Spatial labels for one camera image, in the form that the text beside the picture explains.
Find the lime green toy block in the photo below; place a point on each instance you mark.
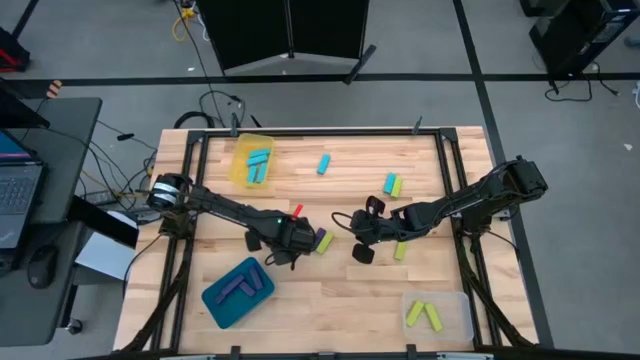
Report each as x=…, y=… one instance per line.
x=396, y=186
x=433, y=317
x=324, y=243
x=414, y=313
x=400, y=250

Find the black equipment cart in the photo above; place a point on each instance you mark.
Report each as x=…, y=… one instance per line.
x=580, y=30

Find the black computer mouse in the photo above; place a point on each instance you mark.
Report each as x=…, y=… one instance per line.
x=42, y=267

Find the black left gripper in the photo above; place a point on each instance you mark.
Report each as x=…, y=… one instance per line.
x=295, y=237

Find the red and black case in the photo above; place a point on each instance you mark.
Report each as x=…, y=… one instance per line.
x=10, y=52

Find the black side desk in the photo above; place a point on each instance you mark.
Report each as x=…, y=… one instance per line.
x=65, y=150

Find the grey laptop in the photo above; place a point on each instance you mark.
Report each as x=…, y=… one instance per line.
x=17, y=190

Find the blue plastic bin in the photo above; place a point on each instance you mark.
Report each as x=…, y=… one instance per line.
x=235, y=310

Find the grey power strip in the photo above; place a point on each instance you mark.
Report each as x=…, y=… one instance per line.
x=102, y=197

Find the black caster wheel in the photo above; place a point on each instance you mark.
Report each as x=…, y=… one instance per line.
x=74, y=326

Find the purple toy block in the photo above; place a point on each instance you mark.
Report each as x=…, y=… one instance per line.
x=223, y=296
x=247, y=289
x=320, y=236
x=236, y=283
x=256, y=277

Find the black desk monitor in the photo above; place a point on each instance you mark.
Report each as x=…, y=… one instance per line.
x=15, y=107

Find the yellow translucent plastic bin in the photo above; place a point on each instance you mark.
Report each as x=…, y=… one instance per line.
x=240, y=170

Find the black aluminium rig frame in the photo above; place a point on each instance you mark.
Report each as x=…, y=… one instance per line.
x=320, y=132

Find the clear plastic bin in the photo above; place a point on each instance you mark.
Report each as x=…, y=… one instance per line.
x=450, y=325

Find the white flat sheet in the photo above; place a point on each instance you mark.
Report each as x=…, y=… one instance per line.
x=102, y=257

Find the black folding partition screen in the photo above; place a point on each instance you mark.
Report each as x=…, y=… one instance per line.
x=285, y=30

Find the orange striped small item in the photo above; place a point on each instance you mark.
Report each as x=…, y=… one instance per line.
x=54, y=89

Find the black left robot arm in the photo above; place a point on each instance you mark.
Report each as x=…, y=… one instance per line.
x=225, y=210

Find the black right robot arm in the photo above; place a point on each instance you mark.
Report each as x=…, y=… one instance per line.
x=465, y=200

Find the white paper scrap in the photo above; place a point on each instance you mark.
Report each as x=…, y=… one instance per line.
x=627, y=146

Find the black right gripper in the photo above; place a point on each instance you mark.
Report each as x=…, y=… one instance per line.
x=372, y=229

